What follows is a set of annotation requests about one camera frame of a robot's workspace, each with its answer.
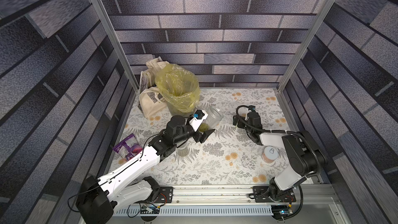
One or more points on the clear jar near left arm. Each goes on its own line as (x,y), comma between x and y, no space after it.
(182,150)

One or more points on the purple plastic package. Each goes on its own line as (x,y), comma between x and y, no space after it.
(128,148)

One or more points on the clear ribbed glass jar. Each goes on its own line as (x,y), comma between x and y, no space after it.
(214,117)

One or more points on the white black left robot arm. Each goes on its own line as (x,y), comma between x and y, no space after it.
(99,198)

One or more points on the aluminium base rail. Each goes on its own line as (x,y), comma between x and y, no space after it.
(318,203)

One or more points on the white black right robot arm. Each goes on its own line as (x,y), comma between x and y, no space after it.
(305,158)

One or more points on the grey mesh trash bin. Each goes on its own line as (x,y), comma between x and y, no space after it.
(183,108)

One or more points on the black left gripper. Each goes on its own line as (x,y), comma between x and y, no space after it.
(202,138)

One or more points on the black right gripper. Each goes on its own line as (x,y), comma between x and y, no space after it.
(238,121)

